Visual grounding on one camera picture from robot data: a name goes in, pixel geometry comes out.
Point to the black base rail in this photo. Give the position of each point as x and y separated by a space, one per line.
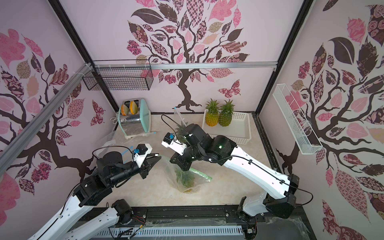
261 227

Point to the pineapple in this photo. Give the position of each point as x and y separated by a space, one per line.
212 115
185 179
226 114
182 133

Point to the mint green toaster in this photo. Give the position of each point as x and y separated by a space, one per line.
134 117

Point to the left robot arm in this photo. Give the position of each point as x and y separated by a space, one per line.
111 172

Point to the back right zip bag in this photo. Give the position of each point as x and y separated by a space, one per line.
179 119

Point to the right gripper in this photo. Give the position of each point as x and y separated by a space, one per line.
182 156

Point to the black wire wall basket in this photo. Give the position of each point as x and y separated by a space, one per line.
120 77

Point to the aluminium rail back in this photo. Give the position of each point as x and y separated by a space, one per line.
180 66

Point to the white plastic basket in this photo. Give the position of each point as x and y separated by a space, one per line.
239 130

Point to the white vent strip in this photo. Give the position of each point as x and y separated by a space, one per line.
168 232

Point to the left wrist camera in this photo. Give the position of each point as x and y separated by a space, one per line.
140 153

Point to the aluminium rail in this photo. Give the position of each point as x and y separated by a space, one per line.
14 149
180 66

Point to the white wire wall shelf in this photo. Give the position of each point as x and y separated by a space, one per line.
290 103

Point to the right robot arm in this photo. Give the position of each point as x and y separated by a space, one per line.
194 144

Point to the aluminium rail left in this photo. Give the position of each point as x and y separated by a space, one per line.
14 149

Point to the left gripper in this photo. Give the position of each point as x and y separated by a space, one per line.
146 166

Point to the green-zip bag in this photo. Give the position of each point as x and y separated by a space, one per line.
200 178

